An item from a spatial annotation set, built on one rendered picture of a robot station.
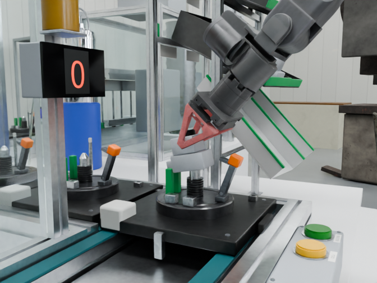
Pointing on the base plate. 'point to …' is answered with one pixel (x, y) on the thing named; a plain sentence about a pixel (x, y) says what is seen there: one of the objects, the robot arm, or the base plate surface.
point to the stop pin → (159, 245)
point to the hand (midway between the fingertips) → (188, 141)
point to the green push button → (317, 231)
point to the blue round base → (83, 131)
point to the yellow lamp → (60, 14)
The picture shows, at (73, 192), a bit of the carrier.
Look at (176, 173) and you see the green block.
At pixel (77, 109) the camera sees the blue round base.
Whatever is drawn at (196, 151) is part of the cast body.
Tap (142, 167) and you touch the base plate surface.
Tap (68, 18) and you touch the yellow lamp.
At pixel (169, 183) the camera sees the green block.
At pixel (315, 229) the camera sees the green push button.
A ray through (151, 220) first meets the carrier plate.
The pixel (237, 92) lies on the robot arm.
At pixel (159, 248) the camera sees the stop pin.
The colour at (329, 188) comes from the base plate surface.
